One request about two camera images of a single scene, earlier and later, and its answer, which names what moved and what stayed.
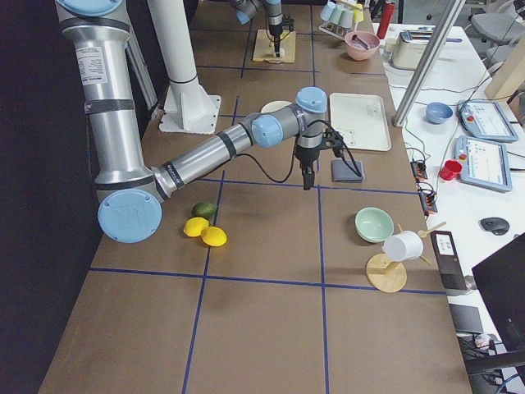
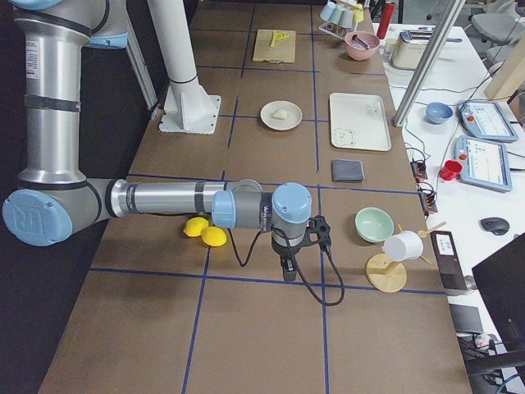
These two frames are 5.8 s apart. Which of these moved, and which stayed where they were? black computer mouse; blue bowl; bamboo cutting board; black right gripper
Moved: black right gripper
Stayed: black computer mouse; bamboo cutting board; blue bowl
